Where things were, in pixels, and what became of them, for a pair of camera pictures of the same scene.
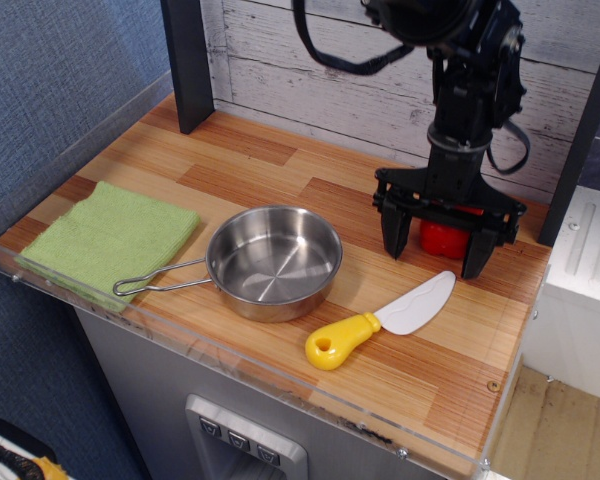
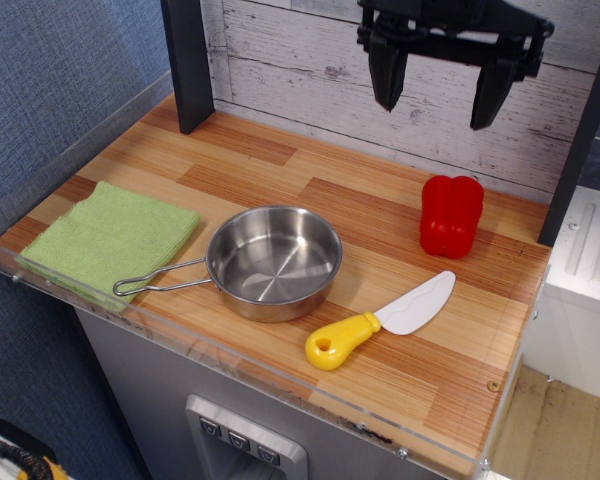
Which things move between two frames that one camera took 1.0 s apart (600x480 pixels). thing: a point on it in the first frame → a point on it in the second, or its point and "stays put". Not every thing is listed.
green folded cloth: [109, 236] stays put
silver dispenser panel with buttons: [233, 445] stays put
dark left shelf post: [186, 45] stays put
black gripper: [451, 187] → [504, 39]
